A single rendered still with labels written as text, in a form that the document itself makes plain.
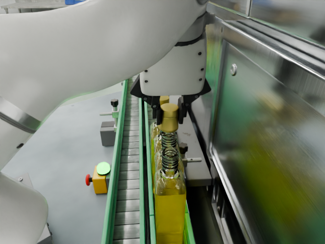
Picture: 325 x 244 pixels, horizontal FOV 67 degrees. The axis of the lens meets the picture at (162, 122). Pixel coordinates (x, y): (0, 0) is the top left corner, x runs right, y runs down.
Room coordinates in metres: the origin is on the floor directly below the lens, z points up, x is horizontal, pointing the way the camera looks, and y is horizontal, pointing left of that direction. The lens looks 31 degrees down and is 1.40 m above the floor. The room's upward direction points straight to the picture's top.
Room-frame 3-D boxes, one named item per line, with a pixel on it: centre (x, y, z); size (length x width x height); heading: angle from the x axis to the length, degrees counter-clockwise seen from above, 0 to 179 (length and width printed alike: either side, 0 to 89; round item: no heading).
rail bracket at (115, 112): (0.80, 0.20, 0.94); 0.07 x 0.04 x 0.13; 95
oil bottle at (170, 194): (0.33, -0.01, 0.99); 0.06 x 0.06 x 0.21; 4
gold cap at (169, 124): (0.39, -0.01, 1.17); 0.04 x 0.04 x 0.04
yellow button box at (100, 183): (0.63, 0.20, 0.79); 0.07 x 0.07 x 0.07; 5
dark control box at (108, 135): (0.91, 0.23, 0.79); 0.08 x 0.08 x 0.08; 5
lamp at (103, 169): (0.63, 0.20, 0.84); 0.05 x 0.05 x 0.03
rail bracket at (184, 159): (0.53, -0.07, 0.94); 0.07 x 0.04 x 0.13; 95
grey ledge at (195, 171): (1.00, -0.06, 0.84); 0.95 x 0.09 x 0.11; 5
